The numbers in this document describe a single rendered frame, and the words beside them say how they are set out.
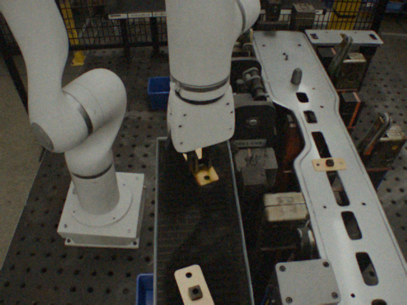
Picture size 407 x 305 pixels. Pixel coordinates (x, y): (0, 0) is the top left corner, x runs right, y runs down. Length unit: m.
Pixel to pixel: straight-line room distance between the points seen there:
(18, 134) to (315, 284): 2.34
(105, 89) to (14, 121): 2.03
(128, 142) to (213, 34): 0.96
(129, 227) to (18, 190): 1.36
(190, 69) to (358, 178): 0.57
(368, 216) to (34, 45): 0.77
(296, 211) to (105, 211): 0.57
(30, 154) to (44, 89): 1.76
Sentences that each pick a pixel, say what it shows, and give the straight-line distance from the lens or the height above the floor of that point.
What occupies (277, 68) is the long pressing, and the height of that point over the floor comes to 1.00.
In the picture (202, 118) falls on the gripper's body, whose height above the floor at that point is 1.30.
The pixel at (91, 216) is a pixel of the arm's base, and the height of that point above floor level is 0.79.
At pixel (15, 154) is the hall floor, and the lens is 2.54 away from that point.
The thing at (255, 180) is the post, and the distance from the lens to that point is 0.71.
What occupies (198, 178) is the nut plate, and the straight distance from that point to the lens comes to 0.63.
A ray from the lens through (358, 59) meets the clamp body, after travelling 1.25.
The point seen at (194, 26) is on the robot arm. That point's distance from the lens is 0.42.
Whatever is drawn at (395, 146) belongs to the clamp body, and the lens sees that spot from 1.01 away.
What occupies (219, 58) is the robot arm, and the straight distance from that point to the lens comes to 0.46.
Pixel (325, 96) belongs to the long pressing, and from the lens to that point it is 1.12.
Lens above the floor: 1.65
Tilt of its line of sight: 47 degrees down
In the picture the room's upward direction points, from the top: straight up
